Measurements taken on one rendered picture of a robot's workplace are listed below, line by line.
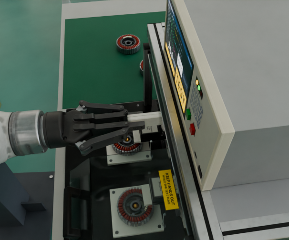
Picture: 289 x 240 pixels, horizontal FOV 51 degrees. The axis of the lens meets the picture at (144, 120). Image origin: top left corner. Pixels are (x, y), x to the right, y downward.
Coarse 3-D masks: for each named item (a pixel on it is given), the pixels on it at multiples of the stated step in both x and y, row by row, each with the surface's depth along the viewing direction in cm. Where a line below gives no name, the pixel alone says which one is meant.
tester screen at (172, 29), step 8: (168, 0) 73; (168, 8) 74; (168, 16) 75; (168, 24) 76; (176, 24) 67; (168, 32) 77; (176, 32) 68; (176, 40) 69; (176, 48) 70; (184, 48) 63; (176, 56) 71; (184, 56) 63; (176, 64) 72; (184, 64) 64; (176, 88) 75; (184, 88) 67; (184, 112) 69
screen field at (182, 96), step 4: (176, 68) 72; (176, 72) 73; (176, 76) 73; (176, 80) 74; (180, 80) 70; (176, 84) 74; (180, 84) 70; (180, 88) 70; (180, 92) 71; (184, 92) 67; (180, 96) 71; (184, 96) 67; (180, 100) 72; (184, 100) 68; (184, 104) 68; (184, 108) 69
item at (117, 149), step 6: (132, 132) 107; (114, 144) 103; (120, 144) 103; (126, 144) 105; (132, 144) 104; (138, 144) 103; (114, 150) 105; (120, 150) 102; (126, 150) 102; (132, 150) 102; (138, 150) 104
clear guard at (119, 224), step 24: (96, 168) 70; (120, 168) 70; (144, 168) 70; (168, 168) 70; (96, 192) 66; (120, 192) 66; (144, 192) 66; (72, 216) 68; (96, 216) 63; (120, 216) 63; (144, 216) 63; (168, 216) 63
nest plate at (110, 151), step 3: (132, 138) 109; (144, 144) 107; (147, 144) 107; (108, 147) 107; (111, 147) 107; (144, 147) 107; (147, 147) 107; (108, 150) 106; (111, 150) 106; (141, 150) 106; (108, 153) 105; (111, 153) 105; (114, 153) 105
